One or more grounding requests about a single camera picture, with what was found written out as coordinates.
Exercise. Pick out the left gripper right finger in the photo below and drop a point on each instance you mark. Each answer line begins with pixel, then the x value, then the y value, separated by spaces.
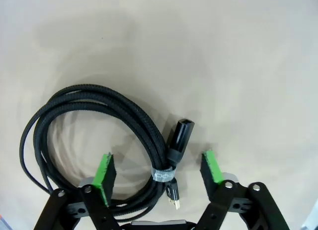
pixel 223 202

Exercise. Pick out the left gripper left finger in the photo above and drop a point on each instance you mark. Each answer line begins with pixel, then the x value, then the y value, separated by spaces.
pixel 99 190

